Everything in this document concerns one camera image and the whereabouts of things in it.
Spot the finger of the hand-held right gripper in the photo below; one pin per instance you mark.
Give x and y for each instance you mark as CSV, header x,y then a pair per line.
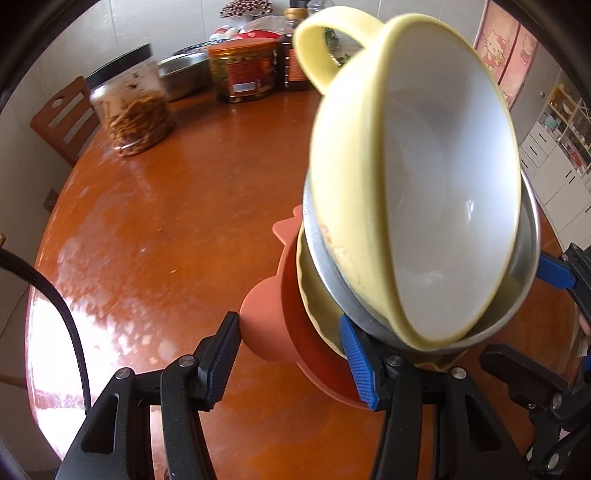
x,y
531,374
554,270

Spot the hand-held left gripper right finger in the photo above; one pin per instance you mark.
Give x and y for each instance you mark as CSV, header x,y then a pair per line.
x,y
358,364

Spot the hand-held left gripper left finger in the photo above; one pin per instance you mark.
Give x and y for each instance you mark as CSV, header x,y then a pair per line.
x,y
217,364

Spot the steel plate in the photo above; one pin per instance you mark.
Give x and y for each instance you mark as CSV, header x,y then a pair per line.
x,y
364,318

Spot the orange plastic plate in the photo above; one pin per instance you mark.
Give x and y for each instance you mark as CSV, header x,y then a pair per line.
x,y
268,318

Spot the yellow shell-shaped plate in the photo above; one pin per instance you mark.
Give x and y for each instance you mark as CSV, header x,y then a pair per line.
x,y
314,295

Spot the white cabinet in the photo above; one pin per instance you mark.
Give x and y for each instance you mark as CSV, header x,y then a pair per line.
x,y
558,161

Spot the pink cartoon door curtain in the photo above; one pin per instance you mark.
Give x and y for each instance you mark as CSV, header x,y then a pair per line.
x,y
508,50

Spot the clear jar black lid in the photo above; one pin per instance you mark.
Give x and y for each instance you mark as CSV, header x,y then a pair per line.
x,y
134,115

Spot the wooden chair slatted back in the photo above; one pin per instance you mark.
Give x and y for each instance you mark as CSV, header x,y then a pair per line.
x,y
69,120

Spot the small steel bowl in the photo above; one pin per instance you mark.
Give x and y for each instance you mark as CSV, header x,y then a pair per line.
x,y
184,76

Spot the jar with orange lid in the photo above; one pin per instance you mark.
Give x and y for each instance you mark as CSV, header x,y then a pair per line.
x,y
242,69

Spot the bag of green vegetables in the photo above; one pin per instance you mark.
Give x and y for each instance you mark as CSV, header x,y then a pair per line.
x,y
339,50

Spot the dark sauce bottle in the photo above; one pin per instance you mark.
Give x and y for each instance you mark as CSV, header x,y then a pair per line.
x,y
291,60

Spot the red box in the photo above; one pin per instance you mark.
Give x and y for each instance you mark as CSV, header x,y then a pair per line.
x,y
231,33

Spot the white plastic bag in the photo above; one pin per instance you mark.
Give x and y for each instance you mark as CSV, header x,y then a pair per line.
x,y
268,24

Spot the dried flower bouquet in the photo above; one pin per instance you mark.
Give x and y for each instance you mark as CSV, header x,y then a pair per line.
x,y
244,7

